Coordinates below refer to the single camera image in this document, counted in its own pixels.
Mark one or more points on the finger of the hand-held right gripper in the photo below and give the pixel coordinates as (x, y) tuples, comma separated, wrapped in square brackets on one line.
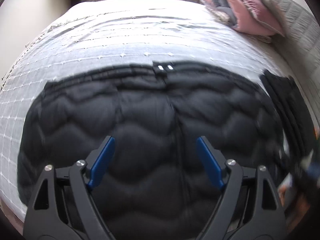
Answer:
[(308, 163)]

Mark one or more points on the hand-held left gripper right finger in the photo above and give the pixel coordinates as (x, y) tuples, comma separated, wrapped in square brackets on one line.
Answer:
[(210, 162)]

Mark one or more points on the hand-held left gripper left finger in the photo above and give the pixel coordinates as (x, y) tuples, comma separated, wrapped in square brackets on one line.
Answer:
[(102, 162)]

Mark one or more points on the black quilted puffer jacket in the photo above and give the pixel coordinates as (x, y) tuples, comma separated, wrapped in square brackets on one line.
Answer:
[(140, 120)]

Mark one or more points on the bed with white grid bedspread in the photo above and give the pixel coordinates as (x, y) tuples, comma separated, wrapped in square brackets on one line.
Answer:
[(75, 42)]

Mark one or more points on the grey quilted headboard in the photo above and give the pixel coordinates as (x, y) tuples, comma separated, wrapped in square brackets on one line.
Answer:
[(300, 30)]

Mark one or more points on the pink velvet pillow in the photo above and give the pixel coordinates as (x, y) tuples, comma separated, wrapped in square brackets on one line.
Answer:
[(250, 10)]

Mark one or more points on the folded grey pink quilt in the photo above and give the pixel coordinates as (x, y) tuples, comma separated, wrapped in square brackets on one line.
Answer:
[(215, 0)]

